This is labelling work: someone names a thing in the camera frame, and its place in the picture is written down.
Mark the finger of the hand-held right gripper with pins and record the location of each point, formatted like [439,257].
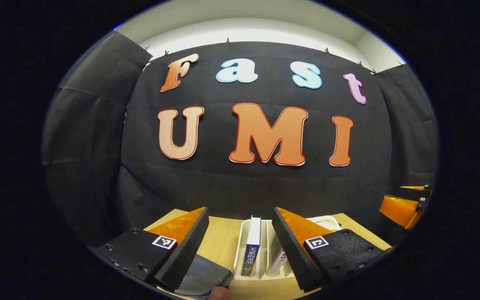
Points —
[398,210]
[415,193]

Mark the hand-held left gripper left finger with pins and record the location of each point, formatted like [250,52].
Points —
[190,250]

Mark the white bookshelf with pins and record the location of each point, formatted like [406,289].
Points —
[267,237]

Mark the grey schoolbag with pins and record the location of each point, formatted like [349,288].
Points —
[200,275]

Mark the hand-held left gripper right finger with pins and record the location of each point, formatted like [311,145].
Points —
[292,254]

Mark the portrait cover book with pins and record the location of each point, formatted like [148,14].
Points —
[276,264]

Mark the blue cover book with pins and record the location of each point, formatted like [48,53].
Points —
[251,246]

